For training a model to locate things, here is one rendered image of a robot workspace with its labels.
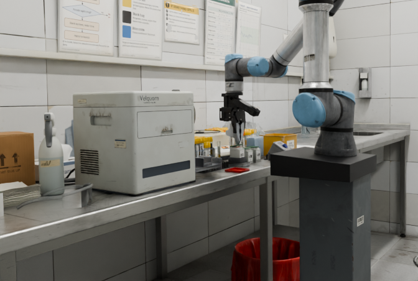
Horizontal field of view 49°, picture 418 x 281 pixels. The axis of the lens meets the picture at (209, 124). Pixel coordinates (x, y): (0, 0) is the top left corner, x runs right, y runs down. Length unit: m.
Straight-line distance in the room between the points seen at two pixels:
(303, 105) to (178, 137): 0.43
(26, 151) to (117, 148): 0.29
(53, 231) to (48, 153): 0.34
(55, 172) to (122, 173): 0.20
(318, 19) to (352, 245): 0.77
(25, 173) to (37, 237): 0.43
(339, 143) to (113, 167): 0.79
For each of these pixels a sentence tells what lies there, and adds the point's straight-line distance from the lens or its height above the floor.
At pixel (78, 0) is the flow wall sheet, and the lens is 2.04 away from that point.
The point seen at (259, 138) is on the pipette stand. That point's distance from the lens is 2.10.
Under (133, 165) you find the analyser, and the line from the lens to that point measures 1.33.
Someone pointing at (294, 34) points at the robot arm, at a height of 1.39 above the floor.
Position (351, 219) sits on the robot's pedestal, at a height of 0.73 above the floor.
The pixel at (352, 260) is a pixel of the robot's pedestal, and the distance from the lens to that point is 1.72.
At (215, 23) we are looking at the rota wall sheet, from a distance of 2.74.
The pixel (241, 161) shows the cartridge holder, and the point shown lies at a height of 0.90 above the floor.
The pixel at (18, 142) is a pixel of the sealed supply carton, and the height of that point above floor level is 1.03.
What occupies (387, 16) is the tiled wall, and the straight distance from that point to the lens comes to 4.19.
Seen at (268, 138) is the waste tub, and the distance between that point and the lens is 2.19.
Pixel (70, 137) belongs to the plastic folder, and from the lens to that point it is 1.98.
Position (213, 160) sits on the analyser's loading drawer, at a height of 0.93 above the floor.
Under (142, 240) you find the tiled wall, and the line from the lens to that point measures 2.34.
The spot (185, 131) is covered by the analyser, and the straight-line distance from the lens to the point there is 1.49.
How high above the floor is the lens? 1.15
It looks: 3 degrees down
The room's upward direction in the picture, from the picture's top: 1 degrees counter-clockwise
